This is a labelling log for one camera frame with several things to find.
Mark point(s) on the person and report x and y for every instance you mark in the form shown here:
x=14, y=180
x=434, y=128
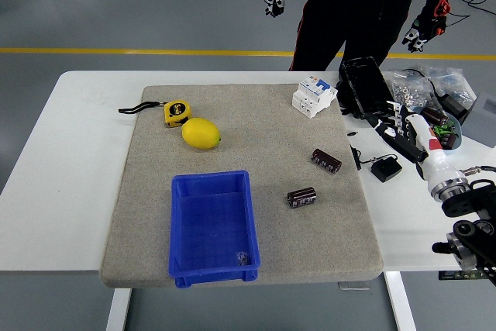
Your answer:
x=348, y=5

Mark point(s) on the white table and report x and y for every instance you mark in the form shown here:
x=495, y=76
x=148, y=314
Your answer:
x=58, y=191

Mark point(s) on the clear bracket under table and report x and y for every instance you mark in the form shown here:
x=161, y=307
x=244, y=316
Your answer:
x=352, y=287

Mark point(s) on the black power brick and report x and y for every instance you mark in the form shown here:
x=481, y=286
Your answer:
x=455, y=106

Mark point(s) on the light blue bowl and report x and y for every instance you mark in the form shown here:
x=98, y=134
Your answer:
x=457, y=129

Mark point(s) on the clear bag of metal washers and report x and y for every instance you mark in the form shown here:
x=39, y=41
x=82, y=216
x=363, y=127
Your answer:
x=407, y=90

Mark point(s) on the grey box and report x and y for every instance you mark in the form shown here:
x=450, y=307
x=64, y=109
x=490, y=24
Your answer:
x=482, y=121

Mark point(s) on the white circuit breaker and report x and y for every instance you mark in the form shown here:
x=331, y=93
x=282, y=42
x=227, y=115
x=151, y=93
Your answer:
x=312, y=96

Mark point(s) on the yellow tape measure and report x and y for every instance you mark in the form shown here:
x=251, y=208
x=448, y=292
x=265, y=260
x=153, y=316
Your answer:
x=177, y=112

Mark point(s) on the clear bag of blue parts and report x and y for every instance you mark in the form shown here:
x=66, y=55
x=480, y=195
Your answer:
x=451, y=79

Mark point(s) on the small clear part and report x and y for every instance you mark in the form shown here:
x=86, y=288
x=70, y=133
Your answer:
x=242, y=258

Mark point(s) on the yellow lemon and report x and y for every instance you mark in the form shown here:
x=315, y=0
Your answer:
x=200, y=133

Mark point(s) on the table control panel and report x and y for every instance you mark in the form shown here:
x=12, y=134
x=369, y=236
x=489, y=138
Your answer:
x=459, y=275

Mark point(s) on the grey-brown mat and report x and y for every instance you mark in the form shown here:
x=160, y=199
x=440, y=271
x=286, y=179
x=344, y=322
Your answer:
x=271, y=145

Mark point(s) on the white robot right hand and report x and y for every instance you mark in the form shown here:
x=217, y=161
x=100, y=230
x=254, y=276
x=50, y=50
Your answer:
x=434, y=160

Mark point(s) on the blue plastic box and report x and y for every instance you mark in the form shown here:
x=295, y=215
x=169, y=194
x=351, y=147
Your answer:
x=213, y=222

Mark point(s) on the small black power adapter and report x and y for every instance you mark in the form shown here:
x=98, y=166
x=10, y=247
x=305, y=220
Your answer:
x=386, y=169

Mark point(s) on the green connector pieces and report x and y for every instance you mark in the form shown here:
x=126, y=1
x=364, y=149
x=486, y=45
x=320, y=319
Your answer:
x=443, y=129

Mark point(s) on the black glossy case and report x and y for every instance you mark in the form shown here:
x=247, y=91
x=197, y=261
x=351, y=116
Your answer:
x=364, y=83

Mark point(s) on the person's left hand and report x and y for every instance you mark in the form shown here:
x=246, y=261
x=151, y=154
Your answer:
x=424, y=30

